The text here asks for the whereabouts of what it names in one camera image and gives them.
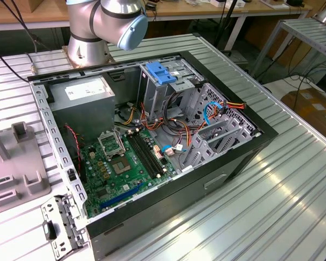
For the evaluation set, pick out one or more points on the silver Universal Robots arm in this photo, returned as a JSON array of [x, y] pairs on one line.
[[97, 21]]

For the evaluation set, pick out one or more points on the grey metal disk bay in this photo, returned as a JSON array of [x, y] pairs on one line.
[[206, 152]]

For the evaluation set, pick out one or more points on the black RAM slot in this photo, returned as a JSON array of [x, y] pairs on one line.
[[141, 155], [151, 155], [144, 155], [148, 155]]

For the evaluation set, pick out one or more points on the grey metal drive cage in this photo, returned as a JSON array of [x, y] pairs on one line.
[[155, 100]]

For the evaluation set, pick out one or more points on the CPU socket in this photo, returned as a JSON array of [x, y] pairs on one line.
[[121, 166]]

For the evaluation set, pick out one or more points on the blue plastic drive latch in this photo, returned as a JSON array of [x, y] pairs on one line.
[[159, 73]]

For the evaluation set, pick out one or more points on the green motherboard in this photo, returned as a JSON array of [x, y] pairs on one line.
[[125, 185]]

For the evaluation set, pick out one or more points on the black open PC case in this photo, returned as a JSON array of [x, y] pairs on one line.
[[165, 206]]

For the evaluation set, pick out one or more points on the blue expansion slot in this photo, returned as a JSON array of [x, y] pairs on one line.
[[122, 196]]

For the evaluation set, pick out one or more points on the grey power supply unit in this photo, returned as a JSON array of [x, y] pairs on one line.
[[81, 114]]

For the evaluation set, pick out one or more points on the wooden desk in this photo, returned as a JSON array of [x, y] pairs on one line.
[[193, 9]]

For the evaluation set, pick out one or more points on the black tripod stand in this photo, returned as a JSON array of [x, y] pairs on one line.
[[231, 11]]

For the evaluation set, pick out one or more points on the grey parts rack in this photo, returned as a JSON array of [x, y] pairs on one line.
[[16, 163]]

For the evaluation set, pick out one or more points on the black plastic latch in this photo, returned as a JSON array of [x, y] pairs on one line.
[[49, 229]]

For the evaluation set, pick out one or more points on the brown cardboard box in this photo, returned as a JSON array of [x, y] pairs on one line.
[[315, 108]]

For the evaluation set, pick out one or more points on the green RAM stick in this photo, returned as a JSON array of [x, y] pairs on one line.
[[1, 180]]

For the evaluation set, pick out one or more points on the metal slat side table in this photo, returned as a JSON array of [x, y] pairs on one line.
[[307, 30]]

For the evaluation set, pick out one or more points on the square brown base plate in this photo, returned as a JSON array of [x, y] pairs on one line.
[[65, 53]]

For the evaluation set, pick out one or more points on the grey metal slot bracket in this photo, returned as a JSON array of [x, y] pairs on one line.
[[68, 217]]

